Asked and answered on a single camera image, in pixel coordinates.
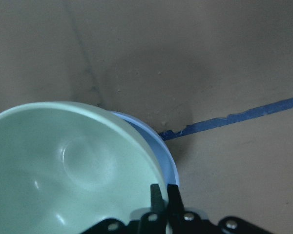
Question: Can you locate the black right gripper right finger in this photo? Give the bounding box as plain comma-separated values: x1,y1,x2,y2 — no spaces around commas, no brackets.
167,184,185,215

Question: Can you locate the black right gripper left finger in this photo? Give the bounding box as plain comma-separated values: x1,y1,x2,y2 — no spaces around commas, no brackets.
150,184,164,213

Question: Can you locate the blue bowl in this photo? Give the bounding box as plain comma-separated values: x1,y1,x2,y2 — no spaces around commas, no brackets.
111,111,181,234

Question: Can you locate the green bowl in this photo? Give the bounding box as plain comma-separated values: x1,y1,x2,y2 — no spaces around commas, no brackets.
0,102,168,234

